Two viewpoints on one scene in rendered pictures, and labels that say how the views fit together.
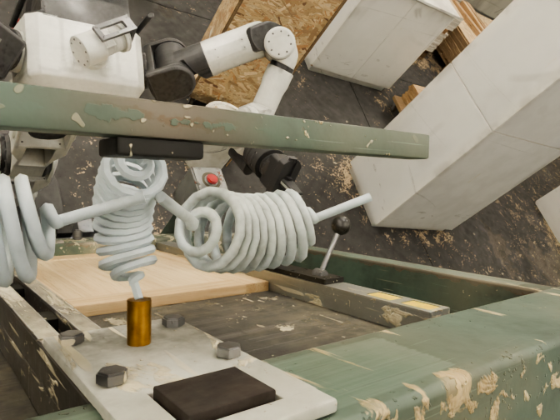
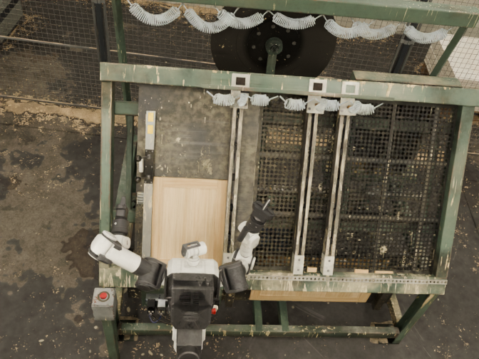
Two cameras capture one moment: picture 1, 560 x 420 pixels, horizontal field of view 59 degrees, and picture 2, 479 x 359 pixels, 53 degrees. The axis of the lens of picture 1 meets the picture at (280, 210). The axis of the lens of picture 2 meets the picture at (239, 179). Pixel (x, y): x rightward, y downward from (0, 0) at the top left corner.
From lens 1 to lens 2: 2.64 m
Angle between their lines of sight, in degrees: 82
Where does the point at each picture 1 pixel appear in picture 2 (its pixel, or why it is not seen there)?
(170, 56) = (152, 268)
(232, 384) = (239, 80)
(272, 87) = not seen: hidden behind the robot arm
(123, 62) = (178, 263)
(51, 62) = (209, 261)
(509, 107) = not seen: outside the picture
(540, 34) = not seen: outside the picture
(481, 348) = (203, 73)
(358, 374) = (223, 77)
